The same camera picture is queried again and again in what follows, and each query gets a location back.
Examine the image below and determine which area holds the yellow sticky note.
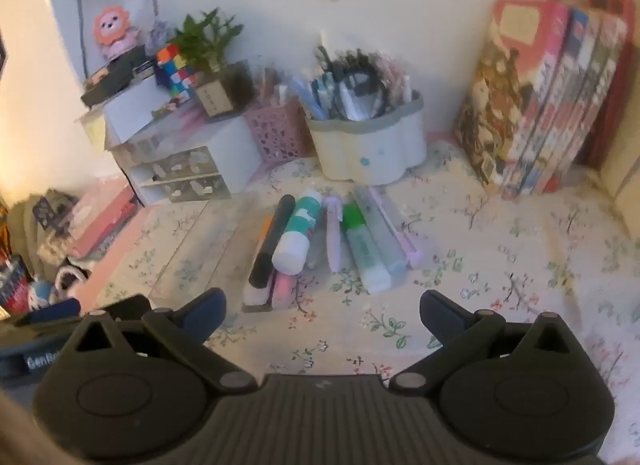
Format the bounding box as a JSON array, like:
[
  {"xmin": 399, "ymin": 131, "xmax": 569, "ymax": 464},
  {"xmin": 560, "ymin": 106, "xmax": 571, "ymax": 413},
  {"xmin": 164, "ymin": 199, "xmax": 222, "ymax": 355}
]
[{"xmin": 82, "ymin": 110, "xmax": 108, "ymax": 151}]

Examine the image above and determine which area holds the pink mesh pen holder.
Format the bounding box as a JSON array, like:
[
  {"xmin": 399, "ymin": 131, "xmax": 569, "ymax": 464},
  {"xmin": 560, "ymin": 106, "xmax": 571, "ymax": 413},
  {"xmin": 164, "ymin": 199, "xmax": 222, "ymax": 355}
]
[{"xmin": 243, "ymin": 100, "xmax": 313, "ymax": 163}]

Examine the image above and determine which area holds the pink lion plush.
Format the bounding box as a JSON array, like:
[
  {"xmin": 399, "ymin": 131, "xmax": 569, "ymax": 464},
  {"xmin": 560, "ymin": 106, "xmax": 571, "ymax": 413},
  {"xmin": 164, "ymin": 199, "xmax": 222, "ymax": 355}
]
[{"xmin": 94, "ymin": 6, "xmax": 140, "ymax": 58}]

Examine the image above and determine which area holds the black flat box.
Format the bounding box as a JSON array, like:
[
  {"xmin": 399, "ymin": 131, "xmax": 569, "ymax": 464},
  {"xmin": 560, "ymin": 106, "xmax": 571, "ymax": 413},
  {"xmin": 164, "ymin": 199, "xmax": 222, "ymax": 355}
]
[{"xmin": 80, "ymin": 52, "xmax": 157, "ymax": 107}]

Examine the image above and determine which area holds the white cloud-shaped pen holder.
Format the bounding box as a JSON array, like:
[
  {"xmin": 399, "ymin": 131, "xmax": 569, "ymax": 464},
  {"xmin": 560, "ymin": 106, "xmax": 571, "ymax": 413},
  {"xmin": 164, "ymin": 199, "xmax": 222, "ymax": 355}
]
[{"xmin": 305, "ymin": 90, "xmax": 427, "ymax": 185}]

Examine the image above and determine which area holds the glass plant pot with label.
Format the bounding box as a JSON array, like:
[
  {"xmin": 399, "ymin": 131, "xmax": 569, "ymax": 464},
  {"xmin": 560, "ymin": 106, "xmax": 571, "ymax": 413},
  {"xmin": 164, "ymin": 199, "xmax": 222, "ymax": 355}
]
[{"xmin": 195, "ymin": 62, "xmax": 251, "ymax": 121}]

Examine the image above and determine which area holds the floral tablecloth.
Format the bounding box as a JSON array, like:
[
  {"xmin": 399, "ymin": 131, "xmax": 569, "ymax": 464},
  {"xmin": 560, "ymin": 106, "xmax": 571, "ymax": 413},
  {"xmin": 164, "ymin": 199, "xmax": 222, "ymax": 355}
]
[{"xmin": 80, "ymin": 135, "xmax": 640, "ymax": 465}]

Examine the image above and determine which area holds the lilac pen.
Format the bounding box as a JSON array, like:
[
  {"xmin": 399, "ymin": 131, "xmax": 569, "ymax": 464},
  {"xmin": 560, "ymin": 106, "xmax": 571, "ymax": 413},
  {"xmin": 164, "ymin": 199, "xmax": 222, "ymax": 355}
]
[{"xmin": 367, "ymin": 185, "xmax": 422, "ymax": 270}]

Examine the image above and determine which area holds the bunch of pens in white holder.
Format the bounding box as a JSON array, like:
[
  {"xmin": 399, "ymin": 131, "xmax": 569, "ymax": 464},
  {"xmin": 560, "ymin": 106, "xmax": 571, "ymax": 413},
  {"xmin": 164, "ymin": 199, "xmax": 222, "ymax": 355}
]
[{"xmin": 295, "ymin": 30, "xmax": 418, "ymax": 121}]

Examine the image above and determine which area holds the white desktop drawer cabinet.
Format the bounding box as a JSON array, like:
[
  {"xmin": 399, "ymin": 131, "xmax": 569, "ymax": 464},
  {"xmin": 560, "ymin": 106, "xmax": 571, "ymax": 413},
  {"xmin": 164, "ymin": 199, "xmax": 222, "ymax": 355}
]
[{"xmin": 110, "ymin": 118, "xmax": 266, "ymax": 206}]

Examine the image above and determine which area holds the orange highlighter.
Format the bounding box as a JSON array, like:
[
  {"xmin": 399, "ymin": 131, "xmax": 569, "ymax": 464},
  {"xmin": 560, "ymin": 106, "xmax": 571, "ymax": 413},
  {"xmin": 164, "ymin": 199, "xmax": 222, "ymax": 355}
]
[{"xmin": 241, "ymin": 214, "xmax": 277, "ymax": 313}]

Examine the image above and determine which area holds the pink highlighter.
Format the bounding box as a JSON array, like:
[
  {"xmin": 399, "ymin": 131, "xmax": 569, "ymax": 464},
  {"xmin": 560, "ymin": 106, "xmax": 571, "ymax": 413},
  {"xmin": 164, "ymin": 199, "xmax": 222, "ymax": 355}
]
[{"xmin": 270, "ymin": 270, "xmax": 297, "ymax": 309}]

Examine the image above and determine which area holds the blue white plush toy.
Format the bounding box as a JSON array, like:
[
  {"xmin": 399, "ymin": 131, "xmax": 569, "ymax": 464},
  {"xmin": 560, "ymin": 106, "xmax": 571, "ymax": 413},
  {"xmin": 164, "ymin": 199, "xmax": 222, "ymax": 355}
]
[{"xmin": 27, "ymin": 265, "xmax": 91, "ymax": 313}]

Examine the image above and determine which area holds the white teal glue stick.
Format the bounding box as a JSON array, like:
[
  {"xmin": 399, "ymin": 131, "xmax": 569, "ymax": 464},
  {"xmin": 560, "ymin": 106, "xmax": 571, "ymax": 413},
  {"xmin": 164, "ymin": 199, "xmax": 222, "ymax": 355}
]
[{"xmin": 271, "ymin": 188, "xmax": 323, "ymax": 276}]

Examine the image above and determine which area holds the red blue printed packet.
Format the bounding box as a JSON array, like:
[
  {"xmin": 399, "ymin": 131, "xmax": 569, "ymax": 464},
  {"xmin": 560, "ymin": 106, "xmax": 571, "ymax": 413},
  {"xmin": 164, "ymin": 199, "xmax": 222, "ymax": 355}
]
[{"xmin": 0, "ymin": 254, "xmax": 32, "ymax": 318}]

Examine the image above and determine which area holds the colourful puzzle cube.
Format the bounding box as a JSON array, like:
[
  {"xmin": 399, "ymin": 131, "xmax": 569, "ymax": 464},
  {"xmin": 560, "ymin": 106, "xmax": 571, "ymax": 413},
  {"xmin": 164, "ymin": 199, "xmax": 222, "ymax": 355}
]
[{"xmin": 155, "ymin": 44, "xmax": 201, "ymax": 101}]

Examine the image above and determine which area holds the bunch of pens in pink holder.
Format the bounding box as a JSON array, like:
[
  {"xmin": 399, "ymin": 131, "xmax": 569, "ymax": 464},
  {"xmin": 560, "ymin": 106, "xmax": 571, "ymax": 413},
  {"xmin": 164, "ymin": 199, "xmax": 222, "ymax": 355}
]
[{"xmin": 255, "ymin": 65, "xmax": 301, "ymax": 108}]

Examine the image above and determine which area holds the black marker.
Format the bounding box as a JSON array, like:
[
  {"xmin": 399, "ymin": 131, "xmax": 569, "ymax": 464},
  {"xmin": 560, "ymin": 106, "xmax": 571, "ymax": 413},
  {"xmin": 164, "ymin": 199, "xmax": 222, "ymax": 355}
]
[{"xmin": 248, "ymin": 194, "xmax": 296, "ymax": 288}]

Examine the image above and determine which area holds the grey cable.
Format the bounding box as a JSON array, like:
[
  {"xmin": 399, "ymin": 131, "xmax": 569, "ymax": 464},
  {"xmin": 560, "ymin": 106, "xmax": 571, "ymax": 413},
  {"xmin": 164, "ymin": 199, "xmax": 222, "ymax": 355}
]
[{"xmin": 74, "ymin": 0, "xmax": 90, "ymax": 77}]

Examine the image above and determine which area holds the white storage box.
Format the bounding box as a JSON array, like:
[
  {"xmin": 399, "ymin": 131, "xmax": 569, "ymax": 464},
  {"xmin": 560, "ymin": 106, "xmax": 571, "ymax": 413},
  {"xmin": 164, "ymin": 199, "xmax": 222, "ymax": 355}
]
[{"xmin": 102, "ymin": 80, "xmax": 166, "ymax": 148}]

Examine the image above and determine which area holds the blue spine book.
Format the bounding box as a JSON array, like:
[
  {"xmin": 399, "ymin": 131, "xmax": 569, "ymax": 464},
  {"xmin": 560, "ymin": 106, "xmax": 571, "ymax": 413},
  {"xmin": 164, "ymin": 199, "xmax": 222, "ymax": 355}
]
[{"xmin": 515, "ymin": 8, "xmax": 591, "ymax": 196}]

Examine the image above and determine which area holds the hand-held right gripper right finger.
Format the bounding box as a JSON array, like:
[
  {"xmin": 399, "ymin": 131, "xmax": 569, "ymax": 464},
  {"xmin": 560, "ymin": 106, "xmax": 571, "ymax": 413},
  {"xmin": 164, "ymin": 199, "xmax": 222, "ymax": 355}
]
[{"xmin": 387, "ymin": 289, "xmax": 586, "ymax": 393}]

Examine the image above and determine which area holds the red book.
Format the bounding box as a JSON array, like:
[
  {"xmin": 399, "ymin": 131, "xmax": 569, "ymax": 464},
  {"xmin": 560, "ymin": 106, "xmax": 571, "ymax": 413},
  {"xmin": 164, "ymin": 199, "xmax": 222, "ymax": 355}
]
[{"xmin": 570, "ymin": 0, "xmax": 637, "ymax": 171}]

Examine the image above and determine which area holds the grey spine book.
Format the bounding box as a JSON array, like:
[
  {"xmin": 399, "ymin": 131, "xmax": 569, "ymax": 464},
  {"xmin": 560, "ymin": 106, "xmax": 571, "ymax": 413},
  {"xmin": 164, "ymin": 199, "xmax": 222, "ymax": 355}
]
[{"xmin": 530, "ymin": 10, "xmax": 613, "ymax": 196}]

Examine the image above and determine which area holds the green highlighter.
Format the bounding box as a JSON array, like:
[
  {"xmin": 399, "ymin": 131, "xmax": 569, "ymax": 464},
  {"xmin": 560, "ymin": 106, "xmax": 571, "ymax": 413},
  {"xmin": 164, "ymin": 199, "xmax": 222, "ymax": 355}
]
[{"xmin": 342, "ymin": 201, "xmax": 392, "ymax": 294}]

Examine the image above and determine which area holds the pink flat box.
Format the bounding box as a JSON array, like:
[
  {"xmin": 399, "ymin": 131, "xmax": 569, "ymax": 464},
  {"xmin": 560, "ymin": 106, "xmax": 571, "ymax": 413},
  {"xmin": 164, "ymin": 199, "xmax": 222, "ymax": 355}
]
[{"xmin": 65, "ymin": 180, "xmax": 139, "ymax": 259}]

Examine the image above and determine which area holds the purple plush toy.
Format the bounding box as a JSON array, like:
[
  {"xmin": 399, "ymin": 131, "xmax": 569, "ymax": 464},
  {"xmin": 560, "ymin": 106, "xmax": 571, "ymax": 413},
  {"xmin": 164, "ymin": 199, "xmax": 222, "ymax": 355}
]
[{"xmin": 149, "ymin": 20, "xmax": 172, "ymax": 53}]

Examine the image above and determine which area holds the clear storage box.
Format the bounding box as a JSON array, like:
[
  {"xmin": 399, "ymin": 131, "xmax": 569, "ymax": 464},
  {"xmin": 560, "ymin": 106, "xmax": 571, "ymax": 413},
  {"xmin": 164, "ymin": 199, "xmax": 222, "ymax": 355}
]
[{"xmin": 150, "ymin": 100, "xmax": 246, "ymax": 146}]

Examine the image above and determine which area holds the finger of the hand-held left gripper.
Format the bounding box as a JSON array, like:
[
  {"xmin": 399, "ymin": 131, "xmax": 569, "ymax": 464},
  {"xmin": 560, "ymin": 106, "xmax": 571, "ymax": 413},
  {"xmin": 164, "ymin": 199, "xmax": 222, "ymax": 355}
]
[{"xmin": 75, "ymin": 294, "xmax": 152, "ymax": 321}]

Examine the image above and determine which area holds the lavender white pen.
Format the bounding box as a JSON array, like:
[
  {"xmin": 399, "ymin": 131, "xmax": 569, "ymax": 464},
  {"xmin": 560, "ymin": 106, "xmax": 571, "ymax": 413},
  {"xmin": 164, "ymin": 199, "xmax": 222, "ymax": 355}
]
[{"xmin": 322, "ymin": 195, "xmax": 347, "ymax": 273}]

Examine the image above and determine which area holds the black magnifying glass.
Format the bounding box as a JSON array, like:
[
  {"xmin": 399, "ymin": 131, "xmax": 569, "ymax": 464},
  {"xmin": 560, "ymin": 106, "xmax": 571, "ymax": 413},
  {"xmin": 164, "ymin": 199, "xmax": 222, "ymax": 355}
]
[{"xmin": 340, "ymin": 70, "xmax": 392, "ymax": 119}]

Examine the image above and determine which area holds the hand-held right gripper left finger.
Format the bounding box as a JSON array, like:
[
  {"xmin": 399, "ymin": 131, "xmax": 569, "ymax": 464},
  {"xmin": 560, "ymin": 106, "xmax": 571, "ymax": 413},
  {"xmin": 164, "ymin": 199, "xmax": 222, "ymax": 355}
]
[{"xmin": 60, "ymin": 287, "xmax": 261, "ymax": 393}]

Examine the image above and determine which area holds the pink spine book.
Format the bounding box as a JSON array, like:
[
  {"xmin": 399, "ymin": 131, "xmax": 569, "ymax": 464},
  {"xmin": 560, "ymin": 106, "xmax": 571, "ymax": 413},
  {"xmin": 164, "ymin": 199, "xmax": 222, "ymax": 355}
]
[{"xmin": 542, "ymin": 15, "xmax": 628, "ymax": 193}]

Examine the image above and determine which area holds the dark patterned pouch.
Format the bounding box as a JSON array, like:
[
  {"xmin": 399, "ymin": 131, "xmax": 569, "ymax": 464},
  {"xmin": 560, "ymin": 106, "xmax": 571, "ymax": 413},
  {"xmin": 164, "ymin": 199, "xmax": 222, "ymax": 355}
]
[{"xmin": 31, "ymin": 189, "xmax": 80, "ymax": 238}]

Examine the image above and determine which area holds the green bamboo plant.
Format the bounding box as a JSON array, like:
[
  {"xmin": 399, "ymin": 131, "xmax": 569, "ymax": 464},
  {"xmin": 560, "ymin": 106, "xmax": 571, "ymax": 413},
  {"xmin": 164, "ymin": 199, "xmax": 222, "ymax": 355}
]
[{"xmin": 170, "ymin": 8, "xmax": 246, "ymax": 73}]

